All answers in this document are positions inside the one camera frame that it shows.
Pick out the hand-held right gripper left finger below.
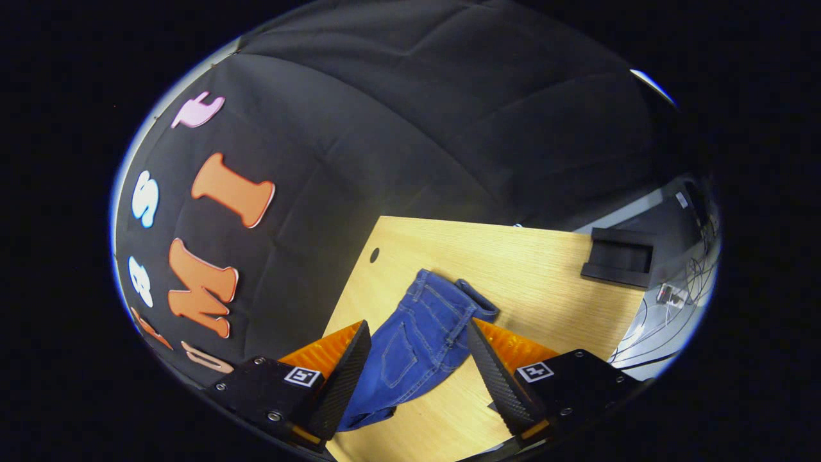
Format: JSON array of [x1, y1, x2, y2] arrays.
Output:
[[205, 320, 373, 451]]

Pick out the blue denim jeans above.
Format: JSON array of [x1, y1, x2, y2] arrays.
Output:
[[337, 269, 501, 432]]

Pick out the bundle of thin cables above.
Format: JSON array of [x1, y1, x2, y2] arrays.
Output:
[[609, 250, 719, 370]]

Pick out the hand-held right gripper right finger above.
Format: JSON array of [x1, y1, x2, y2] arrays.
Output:
[[467, 319, 648, 443]]

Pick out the black backdrop cloth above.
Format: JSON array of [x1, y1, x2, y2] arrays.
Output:
[[114, 0, 706, 386]]

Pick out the black plastic stand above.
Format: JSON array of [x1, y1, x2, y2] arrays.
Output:
[[580, 228, 655, 288]]

